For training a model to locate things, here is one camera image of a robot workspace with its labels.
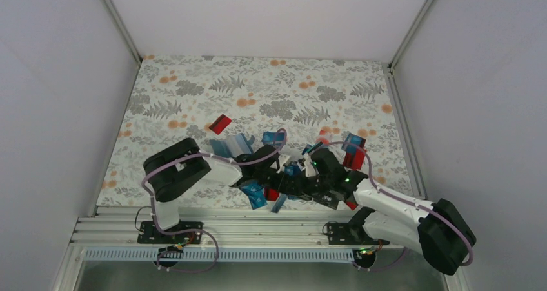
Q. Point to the grey cable duct front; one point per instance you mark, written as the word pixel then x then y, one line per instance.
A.
pixel 291 255

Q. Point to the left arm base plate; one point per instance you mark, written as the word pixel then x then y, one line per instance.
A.
pixel 182 233

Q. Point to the blue card stack upper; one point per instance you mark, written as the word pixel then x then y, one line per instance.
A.
pixel 273 138

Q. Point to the teal green card right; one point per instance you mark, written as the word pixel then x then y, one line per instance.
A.
pixel 309 149

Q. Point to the aluminium frame post left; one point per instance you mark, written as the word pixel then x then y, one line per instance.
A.
pixel 121 27

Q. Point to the red card black stripe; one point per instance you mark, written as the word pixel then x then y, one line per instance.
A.
pixel 220 124

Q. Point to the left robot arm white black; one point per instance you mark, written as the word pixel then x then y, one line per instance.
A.
pixel 176 169

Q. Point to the aluminium frame post right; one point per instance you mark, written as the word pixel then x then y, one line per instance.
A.
pixel 408 38

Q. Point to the floral patterned table mat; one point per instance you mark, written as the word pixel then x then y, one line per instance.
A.
pixel 179 96

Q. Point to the red card far right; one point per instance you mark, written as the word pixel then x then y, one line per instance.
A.
pixel 354 160

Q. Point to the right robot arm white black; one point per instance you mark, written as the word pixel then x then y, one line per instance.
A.
pixel 436 230

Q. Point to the aluminium frame post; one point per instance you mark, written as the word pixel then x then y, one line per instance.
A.
pixel 121 27
pixel 408 38

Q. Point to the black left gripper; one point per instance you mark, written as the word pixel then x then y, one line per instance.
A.
pixel 278 182

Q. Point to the blue card far right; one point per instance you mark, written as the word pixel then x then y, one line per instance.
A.
pixel 355 140

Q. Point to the aluminium rail base front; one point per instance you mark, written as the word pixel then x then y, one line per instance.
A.
pixel 232 228

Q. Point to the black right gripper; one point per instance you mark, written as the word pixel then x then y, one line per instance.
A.
pixel 299 188

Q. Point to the teal leather card holder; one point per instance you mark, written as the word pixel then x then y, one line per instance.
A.
pixel 232 146

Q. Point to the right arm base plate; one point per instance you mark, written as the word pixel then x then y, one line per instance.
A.
pixel 347 234

